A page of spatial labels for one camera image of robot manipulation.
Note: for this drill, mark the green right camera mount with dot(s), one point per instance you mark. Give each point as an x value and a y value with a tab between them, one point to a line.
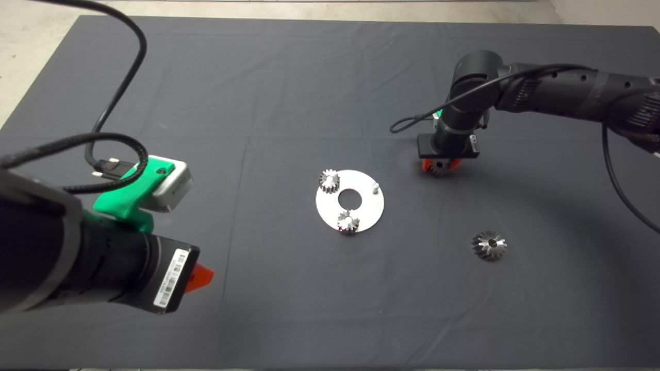
439	113

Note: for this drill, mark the green left camera mount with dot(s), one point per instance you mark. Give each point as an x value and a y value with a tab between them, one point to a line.
121	198

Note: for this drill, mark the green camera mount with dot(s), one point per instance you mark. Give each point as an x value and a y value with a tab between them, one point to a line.
439	113
121	198

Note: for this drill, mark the dark table cloth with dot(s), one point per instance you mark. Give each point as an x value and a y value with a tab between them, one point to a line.
309	77

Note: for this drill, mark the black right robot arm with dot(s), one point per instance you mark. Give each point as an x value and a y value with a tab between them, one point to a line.
562	93

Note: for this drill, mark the larger steel gear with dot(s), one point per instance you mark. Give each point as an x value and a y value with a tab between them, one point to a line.
482	247

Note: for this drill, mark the round metal plate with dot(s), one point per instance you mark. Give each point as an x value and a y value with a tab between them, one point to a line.
330	206

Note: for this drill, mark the silver camera box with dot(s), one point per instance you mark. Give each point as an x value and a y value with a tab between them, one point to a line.
435	122
172	186

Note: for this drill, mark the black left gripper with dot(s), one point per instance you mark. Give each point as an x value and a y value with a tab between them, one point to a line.
167	273

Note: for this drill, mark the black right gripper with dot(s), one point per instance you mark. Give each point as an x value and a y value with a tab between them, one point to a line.
448	151

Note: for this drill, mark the small steel gear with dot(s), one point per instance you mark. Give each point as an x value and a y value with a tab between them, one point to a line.
329	181
440	167
348	222

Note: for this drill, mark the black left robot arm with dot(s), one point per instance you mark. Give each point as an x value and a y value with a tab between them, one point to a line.
51	247

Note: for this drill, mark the silver right camera box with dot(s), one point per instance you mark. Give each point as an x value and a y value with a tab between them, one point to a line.
435	122

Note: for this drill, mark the silver left camera box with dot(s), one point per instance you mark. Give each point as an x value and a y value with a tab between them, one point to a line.
172	186

